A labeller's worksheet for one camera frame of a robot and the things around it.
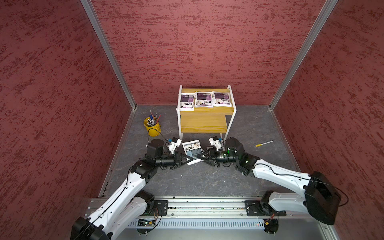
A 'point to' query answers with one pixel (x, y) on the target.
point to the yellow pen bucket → (154, 130)
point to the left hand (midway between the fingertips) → (191, 163)
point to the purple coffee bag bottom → (221, 99)
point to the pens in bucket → (153, 120)
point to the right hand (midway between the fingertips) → (197, 162)
